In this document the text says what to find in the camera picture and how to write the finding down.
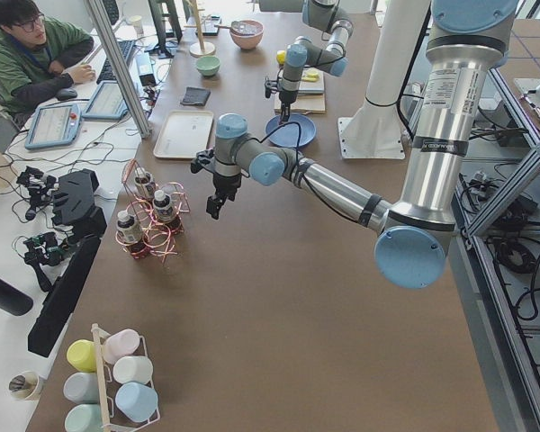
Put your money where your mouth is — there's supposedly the bottle white cap right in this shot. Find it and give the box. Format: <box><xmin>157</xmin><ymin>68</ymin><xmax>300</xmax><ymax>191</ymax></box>
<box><xmin>117</xmin><ymin>210</ymin><xmax>143</xmax><ymax>245</ymax></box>

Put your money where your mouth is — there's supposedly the bottle white cap top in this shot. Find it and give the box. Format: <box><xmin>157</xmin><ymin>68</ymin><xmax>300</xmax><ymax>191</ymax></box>
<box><xmin>134</xmin><ymin>166</ymin><xmax>157</xmax><ymax>200</ymax></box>

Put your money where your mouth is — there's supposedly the blue plate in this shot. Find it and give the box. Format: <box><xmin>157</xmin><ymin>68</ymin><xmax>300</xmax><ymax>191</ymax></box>
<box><xmin>265</xmin><ymin>113</ymin><xmax>317</xmax><ymax>148</ymax></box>

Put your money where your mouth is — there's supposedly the black keyboard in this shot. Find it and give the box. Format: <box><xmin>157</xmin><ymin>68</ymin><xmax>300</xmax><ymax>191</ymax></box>
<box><xmin>95</xmin><ymin>39</ymin><xmax>138</xmax><ymax>85</ymax></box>

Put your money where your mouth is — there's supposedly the person in green jacket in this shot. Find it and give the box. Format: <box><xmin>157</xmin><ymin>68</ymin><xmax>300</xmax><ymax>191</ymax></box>
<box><xmin>0</xmin><ymin>1</ymin><xmax>96</xmax><ymax>114</ymax></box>

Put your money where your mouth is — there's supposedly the bottle white cap middle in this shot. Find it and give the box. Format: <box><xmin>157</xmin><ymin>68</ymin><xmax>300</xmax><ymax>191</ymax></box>
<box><xmin>153</xmin><ymin>189</ymin><xmax>175</xmax><ymax>223</ymax></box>

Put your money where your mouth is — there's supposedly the steel ice scoop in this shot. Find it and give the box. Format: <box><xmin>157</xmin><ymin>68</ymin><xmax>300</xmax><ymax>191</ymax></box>
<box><xmin>215</xmin><ymin>20</ymin><xmax>257</xmax><ymax>35</ymax></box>

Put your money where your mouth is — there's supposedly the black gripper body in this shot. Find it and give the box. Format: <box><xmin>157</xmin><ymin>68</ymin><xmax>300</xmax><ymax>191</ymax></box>
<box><xmin>213</xmin><ymin>173</ymin><xmax>241</xmax><ymax>202</ymax></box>
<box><xmin>279</xmin><ymin>89</ymin><xmax>298</xmax><ymax>108</ymax></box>

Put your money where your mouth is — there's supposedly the grey cup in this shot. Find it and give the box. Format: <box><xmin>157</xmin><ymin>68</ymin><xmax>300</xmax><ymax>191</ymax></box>
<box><xmin>63</xmin><ymin>372</ymin><xmax>99</xmax><ymax>404</ymax></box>

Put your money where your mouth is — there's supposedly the green bowl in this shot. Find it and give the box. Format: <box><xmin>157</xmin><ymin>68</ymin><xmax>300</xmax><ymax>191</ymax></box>
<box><xmin>195</xmin><ymin>55</ymin><xmax>221</xmax><ymax>77</ymax></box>

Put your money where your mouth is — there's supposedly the yellow cup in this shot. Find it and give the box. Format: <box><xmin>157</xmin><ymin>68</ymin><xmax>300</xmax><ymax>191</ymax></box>
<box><xmin>66</xmin><ymin>339</ymin><xmax>96</xmax><ymax>373</ymax></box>

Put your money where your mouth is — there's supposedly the light blue cup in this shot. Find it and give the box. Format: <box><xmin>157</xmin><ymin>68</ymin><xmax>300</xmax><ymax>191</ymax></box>
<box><xmin>115</xmin><ymin>382</ymin><xmax>158</xmax><ymax>422</ymax></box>

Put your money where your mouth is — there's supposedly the teach pendant right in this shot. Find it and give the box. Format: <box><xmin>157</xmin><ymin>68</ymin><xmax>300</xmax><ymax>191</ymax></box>
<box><xmin>82</xmin><ymin>80</ymin><xmax>128</xmax><ymax>121</ymax></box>

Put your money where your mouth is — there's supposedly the cream rabbit tray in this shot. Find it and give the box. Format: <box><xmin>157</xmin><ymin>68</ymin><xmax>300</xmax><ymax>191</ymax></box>
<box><xmin>153</xmin><ymin>110</ymin><xmax>213</xmax><ymax>159</ymax></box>

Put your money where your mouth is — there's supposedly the bottle white cap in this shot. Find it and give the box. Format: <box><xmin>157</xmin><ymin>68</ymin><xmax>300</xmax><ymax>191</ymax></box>
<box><xmin>153</xmin><ymin>189</ymin><xmax>175</xmax><ymax>223</ymax></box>
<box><xmin>117</xmin><ymin>210</ymin><xmax>143</xmax><ymax>245</ymax></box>
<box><xmin>134</xmin><ymin>166</ymin><xmax>157</xmax><ymax>200</ymax></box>

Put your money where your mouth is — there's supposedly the wooden cutting board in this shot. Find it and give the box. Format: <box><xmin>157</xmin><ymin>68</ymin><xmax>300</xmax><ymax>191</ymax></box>
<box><xmin>291</xmin><ymin>68</ymin><xmax>326</xmax><ymax>113</ymax></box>

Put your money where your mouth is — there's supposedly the aluminium frame post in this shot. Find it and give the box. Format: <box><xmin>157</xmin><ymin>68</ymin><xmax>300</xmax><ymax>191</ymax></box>
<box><xmin>84</xmin><ymin>0</ymin><xmax>151</xmax><ymax>139</ymax></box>

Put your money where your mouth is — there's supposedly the black water bottle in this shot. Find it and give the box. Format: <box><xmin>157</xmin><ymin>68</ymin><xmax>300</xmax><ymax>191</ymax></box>
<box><xmin>0</xmin><ymin>278</ymin><xmax>33</xmax><ymax>316</ymax></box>

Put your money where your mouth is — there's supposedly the black soundbar device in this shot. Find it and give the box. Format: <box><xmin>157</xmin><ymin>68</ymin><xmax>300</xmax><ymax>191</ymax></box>
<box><xmin>27</xmin><ymin>235</ymin><xmax>101</xmax><ymax>357</ymax></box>

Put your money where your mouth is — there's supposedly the pink bowl of ice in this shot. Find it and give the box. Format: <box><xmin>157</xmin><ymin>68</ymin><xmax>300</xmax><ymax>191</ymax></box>
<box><xmin>229</xmin><ymin>20</ymin><xmax>264</xmax><ymax>50</ymax></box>

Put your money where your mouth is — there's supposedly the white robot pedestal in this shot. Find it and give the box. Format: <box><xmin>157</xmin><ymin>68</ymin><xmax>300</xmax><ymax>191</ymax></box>
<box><xmin>338</xmin><ymin>0</ymin><xmax>431</xmax><ymax>159</ymax></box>

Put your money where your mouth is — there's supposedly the copper wire bottle rack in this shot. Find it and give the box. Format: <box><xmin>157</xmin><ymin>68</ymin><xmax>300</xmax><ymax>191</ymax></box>
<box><xmin>115</xmin><ymin>159</ymin><xmax>190</xmax><ymax>262</ymax></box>

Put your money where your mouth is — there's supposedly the paper cup with tools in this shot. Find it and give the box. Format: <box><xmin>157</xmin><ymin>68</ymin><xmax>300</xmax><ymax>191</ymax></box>
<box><xmin>8</xmin><ymin>371</ymin><xmax>46</xmax><ymax>401</ymax></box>

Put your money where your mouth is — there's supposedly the teach pendant left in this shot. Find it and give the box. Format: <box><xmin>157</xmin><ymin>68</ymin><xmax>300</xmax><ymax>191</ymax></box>
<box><xmin>24</xmin><ymin>103</ymin><xmax>81</xmax><ymax>150</ymax></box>

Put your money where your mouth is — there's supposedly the pink cup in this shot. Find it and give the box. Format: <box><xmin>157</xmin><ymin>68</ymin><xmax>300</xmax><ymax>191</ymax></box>
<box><xmin>102</xmin><ymin>328</ymin><xmax>140</xmax><ymax>365</ymax></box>

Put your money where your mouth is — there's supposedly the white wire cup rack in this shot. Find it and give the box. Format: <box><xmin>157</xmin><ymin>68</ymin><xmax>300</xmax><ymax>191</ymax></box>
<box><xmin>91</xmin><ymin>323</ymin><xmax>161</xmax><ymax>432</ymax></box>

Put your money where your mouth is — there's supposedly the mint green cup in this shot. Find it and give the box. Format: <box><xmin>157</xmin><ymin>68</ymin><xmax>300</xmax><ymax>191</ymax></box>
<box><xmin>64</xmin><ymin>404</ymin><xmax>103</xmax><ymax>432</ymax></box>

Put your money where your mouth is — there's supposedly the wooden cup stand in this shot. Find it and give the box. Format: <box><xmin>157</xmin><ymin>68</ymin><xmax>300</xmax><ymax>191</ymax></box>
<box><xmin>184</xmin><ymin>0</ymin><xmax>216</xmax><ymax>58</ymax></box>

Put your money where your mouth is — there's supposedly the black computer mouse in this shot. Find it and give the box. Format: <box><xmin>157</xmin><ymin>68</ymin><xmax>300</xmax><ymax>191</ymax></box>
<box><xmin>56</xmin><ymin>88</ymin><xmax>77</xmax><ymax>102</ymax></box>

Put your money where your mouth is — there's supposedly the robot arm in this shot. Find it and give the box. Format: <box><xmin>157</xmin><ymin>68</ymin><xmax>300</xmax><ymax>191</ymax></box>
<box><xmin>193</xmin><ymin>1</ymin><xmax>517</xmax><ymax>289</ymax></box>
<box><xmin>277</xmin><ymin>1</ymin><xmax>354</xmax><ymax>123</ymax></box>

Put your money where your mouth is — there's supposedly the yellow lemon lower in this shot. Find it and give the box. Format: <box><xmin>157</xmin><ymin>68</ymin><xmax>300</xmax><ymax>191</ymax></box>
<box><xmin>275</xmin><ymin>50</ymin><xmax>286</xmax><ymax>65</ymax></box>

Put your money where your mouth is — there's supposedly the white cup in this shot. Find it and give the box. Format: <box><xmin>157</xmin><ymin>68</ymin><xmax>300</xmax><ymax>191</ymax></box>
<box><xmin>112</xmin><ymin>355</ymin><xmax>154</xmax><ymax>384</ymax></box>

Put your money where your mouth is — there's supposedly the grey folded cloth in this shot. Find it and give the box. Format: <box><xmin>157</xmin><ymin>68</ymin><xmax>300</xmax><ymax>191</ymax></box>
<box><xmin>180</xmin><ymin>86</ymin><xmax>211</xmax><ymax>106</ymax></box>

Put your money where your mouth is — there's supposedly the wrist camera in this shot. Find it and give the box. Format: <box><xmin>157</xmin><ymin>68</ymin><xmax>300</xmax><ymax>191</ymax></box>
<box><xmin>264</xmin><ymin>76</ymin><xmax>281</xmax><ymax>99</ymax></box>
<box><xmin>190</xmin><ymin>148</ymin><xmax>215</xmax><ymax>174</ymax></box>

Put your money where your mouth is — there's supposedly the yellow plastic knife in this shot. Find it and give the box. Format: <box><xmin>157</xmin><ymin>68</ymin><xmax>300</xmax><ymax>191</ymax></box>
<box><xmin>301</xmin><ymin>74</ymin><xmax>320</xmax><ymax>82</ymax></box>

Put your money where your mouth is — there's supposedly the teach pendant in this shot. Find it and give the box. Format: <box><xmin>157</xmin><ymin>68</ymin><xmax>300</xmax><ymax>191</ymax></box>
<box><xmin>82</xmin><ymin>80</ymin><xmax>128</xmax><ymax>121</ymax></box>
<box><xmin>24</xmin><ymin>103</ymin><xmax>81</xmax><ymax>150</ymax></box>

